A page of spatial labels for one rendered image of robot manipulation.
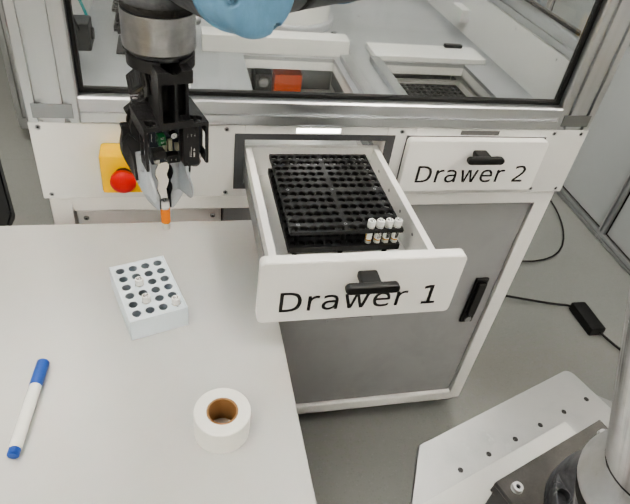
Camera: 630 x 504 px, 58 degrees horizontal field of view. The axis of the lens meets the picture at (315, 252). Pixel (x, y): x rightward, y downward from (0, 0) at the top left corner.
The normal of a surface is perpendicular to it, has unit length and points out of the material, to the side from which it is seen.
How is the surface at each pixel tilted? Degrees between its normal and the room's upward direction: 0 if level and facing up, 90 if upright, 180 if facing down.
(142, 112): 1
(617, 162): 90
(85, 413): 0
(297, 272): 90
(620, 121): 90
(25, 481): 0
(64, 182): 90
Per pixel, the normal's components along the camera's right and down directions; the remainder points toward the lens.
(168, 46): 0.48, 0.62
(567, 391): 0.12, -0.77
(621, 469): -0.98, 0.18
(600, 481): -0.80, -0.55
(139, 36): -0.27, 0.59
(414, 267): 0.20, 0.64
